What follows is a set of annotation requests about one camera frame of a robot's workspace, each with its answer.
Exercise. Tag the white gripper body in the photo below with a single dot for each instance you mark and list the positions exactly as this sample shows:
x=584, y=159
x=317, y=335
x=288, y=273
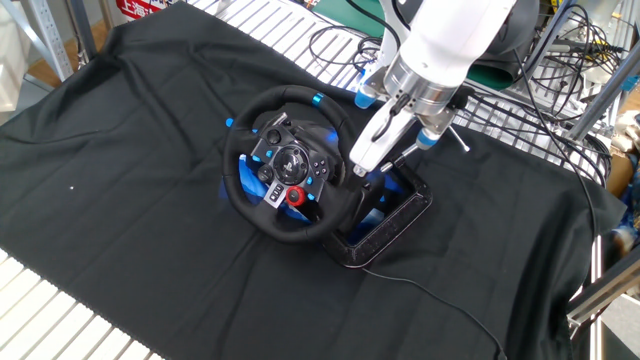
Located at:
x=372, y=147

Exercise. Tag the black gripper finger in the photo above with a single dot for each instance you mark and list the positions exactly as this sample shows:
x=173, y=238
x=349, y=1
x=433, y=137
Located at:
x=360, y=171

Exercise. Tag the black steering wheel blue stripe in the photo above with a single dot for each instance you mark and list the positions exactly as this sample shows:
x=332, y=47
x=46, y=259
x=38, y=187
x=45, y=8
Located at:
x=290, y=167

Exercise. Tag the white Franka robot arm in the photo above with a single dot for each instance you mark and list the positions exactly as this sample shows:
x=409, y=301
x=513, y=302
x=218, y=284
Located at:
x=450, y=35

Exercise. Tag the black wheel base unit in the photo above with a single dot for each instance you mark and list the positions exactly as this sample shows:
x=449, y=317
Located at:
x=395, y=225

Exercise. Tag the silver metal clamp rod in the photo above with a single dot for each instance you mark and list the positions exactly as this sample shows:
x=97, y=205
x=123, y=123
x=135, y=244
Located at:
x=407, y=152

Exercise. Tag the black rolled mat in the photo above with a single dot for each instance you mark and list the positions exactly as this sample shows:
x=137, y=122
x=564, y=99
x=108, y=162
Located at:
x=500, y=72

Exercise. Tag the aluminium profile bar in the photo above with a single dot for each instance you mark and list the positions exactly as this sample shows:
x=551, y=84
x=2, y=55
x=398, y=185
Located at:
x=602, y=102
x=605, y=292

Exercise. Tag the black table cloth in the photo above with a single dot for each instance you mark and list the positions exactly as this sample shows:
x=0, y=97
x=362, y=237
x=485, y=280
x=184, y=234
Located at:
x=125, y=225

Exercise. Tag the brown cardboard box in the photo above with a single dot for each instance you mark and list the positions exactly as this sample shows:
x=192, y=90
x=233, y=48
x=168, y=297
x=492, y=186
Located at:
x=620, y=175

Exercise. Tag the white crumpled bag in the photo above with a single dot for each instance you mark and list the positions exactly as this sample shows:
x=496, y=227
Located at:
x=627, y=132

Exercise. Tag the blue patterned cloth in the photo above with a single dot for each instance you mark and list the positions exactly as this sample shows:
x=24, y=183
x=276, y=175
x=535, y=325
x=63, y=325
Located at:
x=627, y=220

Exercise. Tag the red white sign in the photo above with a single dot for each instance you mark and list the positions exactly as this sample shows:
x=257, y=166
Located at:
x=137, y=7

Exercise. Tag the white cabinet panel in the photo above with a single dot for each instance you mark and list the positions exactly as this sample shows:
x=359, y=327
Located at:
x=12, y=60

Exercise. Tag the silver wrist camera blue ends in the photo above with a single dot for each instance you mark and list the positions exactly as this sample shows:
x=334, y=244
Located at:
x=427, y=140

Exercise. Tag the silver vertical post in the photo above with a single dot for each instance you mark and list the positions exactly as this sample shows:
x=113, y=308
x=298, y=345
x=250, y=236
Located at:
x=596, y=300

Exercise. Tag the dark metal post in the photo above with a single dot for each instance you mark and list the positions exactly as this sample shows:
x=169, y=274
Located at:
x=82, y=30

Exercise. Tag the grey metal shelf frame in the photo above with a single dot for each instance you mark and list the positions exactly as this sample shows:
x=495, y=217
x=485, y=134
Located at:
x=47, y=35

